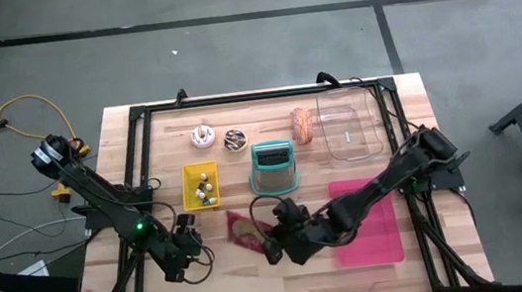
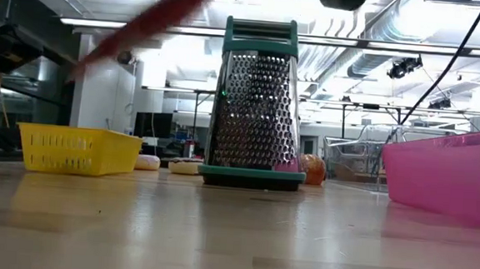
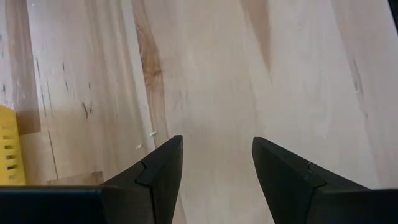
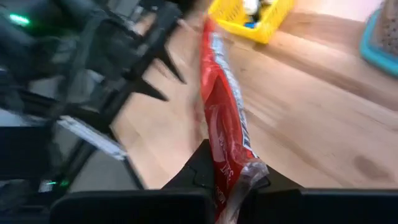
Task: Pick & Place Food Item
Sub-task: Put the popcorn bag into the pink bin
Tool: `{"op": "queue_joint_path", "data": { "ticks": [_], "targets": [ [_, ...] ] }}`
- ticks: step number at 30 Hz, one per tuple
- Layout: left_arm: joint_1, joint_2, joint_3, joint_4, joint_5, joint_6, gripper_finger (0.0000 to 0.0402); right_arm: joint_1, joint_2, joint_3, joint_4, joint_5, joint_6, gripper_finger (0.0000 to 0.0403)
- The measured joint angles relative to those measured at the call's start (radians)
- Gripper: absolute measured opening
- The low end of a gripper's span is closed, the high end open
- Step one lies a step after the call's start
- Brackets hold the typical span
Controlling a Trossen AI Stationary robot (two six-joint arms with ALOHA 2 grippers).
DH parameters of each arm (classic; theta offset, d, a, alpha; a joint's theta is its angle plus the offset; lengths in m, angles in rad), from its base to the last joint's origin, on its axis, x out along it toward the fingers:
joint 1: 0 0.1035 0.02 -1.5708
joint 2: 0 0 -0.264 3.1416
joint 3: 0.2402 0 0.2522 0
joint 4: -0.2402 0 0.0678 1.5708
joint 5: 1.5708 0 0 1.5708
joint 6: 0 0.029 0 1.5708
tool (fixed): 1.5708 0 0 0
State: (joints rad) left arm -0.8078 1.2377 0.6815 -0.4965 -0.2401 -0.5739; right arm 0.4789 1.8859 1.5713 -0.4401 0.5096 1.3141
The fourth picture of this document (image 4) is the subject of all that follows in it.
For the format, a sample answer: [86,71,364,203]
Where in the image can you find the yellow plastic basket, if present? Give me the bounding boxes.
[207,0,295,44]

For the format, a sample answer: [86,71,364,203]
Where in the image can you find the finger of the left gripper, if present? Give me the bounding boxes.
[127,77,170,102]
[152,46,187,85]

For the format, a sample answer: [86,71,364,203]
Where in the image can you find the red snack package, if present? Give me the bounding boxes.
[198,17,270,224]

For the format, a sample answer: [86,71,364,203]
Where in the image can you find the teal metal box grater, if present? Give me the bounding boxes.
[359,0,398,78]

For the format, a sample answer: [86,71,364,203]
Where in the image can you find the small white-capped dropper bottle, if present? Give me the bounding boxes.
[242,0,261,15]

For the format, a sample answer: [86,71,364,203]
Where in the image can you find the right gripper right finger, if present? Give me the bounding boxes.
[247,164,398,224]

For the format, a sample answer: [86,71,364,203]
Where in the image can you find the silver metal bracket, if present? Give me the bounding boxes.
[57,115,128,160]

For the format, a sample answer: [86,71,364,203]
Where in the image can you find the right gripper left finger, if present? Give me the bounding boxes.
[49,139,216,224]

